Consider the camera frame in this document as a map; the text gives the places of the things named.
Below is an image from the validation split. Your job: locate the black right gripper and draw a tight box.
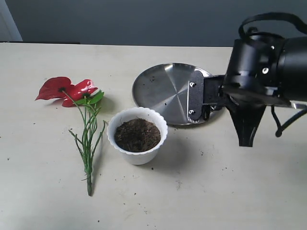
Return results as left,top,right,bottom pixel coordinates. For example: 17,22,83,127
222,32,297,147

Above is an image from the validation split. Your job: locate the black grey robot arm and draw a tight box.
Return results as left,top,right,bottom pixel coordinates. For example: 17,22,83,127
222,32,307,147

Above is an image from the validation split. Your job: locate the white scalloped flower pot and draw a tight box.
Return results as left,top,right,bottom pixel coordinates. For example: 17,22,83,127
106,107,168,165

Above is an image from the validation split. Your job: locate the red artificial flower stem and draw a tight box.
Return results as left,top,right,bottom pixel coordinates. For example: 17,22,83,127
36,76,106,196

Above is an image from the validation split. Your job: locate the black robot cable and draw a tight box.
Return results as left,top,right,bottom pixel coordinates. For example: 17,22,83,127
238,12,307,138

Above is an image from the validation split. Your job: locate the round stainless steel plate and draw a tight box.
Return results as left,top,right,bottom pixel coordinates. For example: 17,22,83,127
132,63,211,126

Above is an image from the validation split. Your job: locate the dark potting soil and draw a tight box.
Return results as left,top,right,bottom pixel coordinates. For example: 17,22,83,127
114,118,161,152

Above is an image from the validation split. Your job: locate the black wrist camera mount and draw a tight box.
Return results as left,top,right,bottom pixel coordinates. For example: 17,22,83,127
187,70,225,124

